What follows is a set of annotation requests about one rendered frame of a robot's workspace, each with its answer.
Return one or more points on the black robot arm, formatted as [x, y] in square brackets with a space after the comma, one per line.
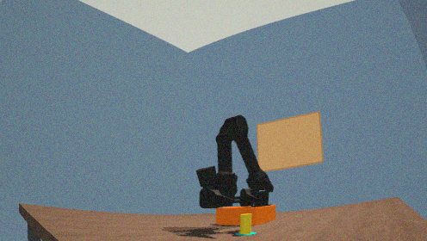
[235, 128]

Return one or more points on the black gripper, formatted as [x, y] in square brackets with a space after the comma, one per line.
[210, 198]

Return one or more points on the yellow cylinder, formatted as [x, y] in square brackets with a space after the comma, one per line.
[245, 223]

